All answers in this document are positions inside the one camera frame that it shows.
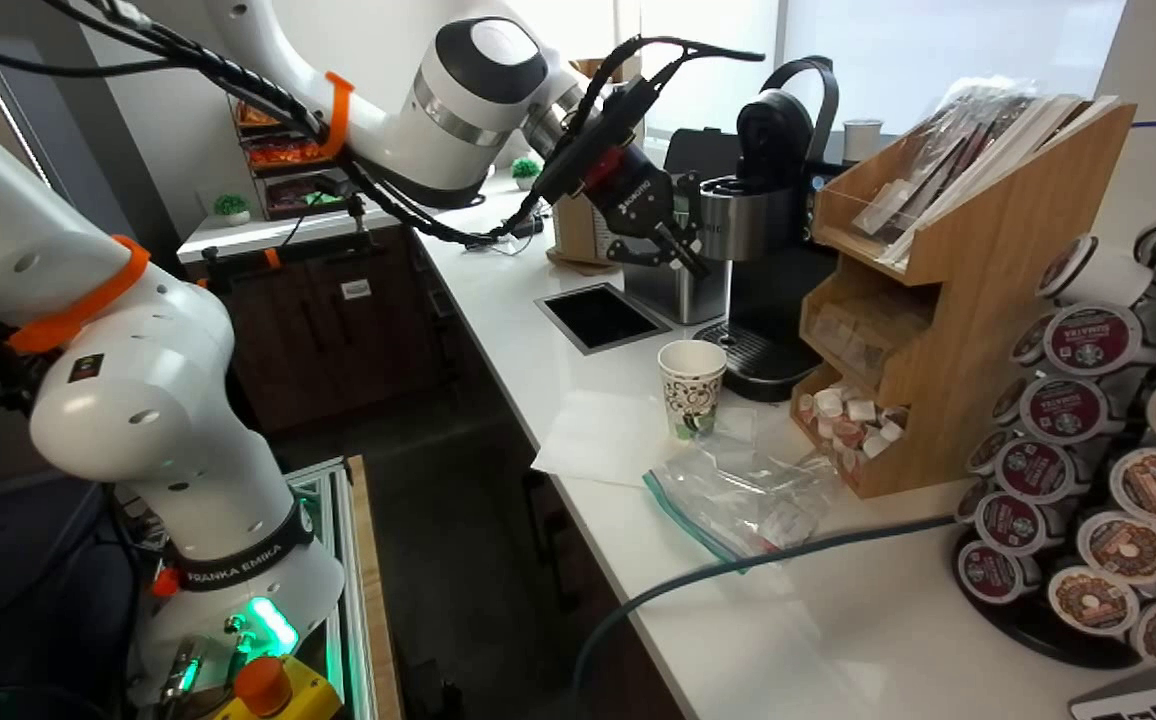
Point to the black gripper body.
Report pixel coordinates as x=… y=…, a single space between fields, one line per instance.
x=630 y=195

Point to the maroon lid coffee pod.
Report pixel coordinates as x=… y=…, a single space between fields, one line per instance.
x=1030 y=344
x=1037 y=470
x=1065 y=411
x=1071 y=267
x=991 y=568
x=1010 y=403
x=1092 y=341
x=985 y=448
x=1010 y=520

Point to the thin black straw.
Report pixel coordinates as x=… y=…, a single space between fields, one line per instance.
x=696 y=267

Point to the black pod coffee machine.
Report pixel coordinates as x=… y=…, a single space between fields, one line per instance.
x=777 y=294

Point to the dark wooden cabinet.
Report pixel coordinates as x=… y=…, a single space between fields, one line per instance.
x=320 y=332

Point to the black drip tray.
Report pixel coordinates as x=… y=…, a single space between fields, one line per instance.
x=597 y=317

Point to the stacked printed paper coffee cups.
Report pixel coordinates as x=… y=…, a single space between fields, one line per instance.
x=695 y=389

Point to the green round object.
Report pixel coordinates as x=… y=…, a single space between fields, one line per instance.
x=231 y=211

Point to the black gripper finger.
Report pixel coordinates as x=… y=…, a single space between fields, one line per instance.
x=641 y=247
x=673 y=238

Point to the tea bag packets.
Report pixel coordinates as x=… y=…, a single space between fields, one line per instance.
x=961 y=142

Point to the black plastic container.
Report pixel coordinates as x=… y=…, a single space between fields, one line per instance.
x=708 y=150

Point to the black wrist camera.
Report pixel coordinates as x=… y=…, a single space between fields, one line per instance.
x=597 y=134

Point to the green round knob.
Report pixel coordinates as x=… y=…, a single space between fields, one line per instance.
x=525 y=169

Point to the wooden board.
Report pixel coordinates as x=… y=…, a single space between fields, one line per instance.
x=375 y=600

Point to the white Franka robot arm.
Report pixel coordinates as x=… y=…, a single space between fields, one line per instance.
x=121 y=384

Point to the yellow emergency stop box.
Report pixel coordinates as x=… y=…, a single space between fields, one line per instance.
x=271 y=695

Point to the orange snack bag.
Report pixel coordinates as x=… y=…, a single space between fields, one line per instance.
x=259 y=117
x=284 y=155

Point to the grey metal box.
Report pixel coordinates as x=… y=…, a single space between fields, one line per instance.
x=676 y=294

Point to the wooden condiment organizer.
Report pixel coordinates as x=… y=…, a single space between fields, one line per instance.
x=961 y=294

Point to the white printed box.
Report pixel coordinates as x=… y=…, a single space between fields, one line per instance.
x=1150 y=699

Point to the clear plastic zip bag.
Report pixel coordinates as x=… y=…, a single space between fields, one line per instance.
x=743 y=502

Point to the white creamer cups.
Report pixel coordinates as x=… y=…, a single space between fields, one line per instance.
x=859 y=423

